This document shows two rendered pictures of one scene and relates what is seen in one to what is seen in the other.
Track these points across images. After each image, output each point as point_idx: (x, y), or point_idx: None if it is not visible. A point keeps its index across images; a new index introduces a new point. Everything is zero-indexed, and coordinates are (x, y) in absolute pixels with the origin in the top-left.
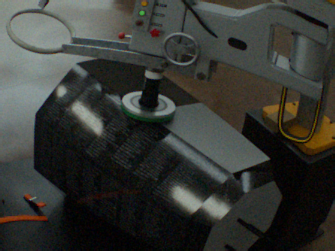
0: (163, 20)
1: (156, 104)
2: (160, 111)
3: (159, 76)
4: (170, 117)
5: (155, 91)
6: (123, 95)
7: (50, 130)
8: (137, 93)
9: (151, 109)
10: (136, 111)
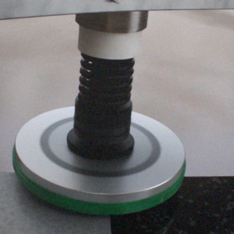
0: None
1: (74, 141)
2: (37, 139)
3: (78, 37)
4: (13, 162)
5: (79, 93)
6: (229, 180)
7: None
8: (175, 149)
9: (60, 131)
10: (66, 108)
